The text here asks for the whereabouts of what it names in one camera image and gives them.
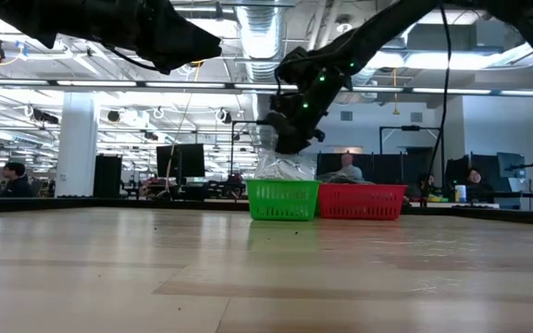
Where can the white canister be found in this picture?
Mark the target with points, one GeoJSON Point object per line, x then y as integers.
{"type": "Point", "coordinates": [461, 194]}

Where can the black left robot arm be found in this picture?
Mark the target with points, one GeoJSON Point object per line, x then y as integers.
{"type": "Point", "coordinates": [63, 18]}

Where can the grey desk monitor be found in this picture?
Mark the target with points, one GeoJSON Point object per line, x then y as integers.
{"type": "Point", "coordinates": [511, 164]}

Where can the bag of white cotton balls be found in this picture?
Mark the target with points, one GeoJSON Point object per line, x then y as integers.
{"type": "Point", "coordinates": [285, 166]}

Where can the black partition screens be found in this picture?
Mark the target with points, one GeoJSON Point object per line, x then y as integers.
{"type": "Point", "coordinates": [387, 166]}

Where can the black metal gantry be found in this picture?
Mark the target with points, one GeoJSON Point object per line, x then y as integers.
{"type": "Point", "coordinates": [410, 128]}

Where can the green plastic basket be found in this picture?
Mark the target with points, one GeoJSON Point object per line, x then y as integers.
{"type": "Point", "coordinates": [280, 199]}

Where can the person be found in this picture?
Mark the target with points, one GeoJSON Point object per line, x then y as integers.
{"type": "Point", "coordinates": [428, 182]}
{"type": "Point", "coordinates": [477, 185]}
{"type": "Point", "coordinates": [350, 168]}
{"type": "Point", "coordinates": [16, 185]}

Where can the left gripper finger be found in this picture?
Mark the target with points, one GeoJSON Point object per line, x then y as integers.
{"type": "Point", "coordinates": [199, 46]}

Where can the white square pillar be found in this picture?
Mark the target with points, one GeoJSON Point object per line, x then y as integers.
{"type": "Point", "coordinates": [77, 148]}

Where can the black cabinet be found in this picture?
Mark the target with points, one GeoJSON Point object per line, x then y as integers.
{"type": "Point", "coordinates": [107, 176]}

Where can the black disc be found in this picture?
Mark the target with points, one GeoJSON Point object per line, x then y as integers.
{"type": "Point", "coordinates": [336, 179]}

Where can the black metal stand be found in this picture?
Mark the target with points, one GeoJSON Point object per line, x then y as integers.
{"type": "Point", "coordinates": [232, 148]}

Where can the black computer monitor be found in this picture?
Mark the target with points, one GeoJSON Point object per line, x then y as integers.
{"type": "Point", "coordinates": [181, 159]}

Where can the red plastic basket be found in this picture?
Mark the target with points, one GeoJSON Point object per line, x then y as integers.
{"type": "Point", "coordinates": [363, 201]}

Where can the silver ceiling air duct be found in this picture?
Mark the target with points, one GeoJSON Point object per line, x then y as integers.
{"type": "Point", "coordinates": [259, 37]}

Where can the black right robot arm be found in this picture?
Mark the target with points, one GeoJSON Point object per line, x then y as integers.
{"type": "Point", "coordinates": [387, 28]}

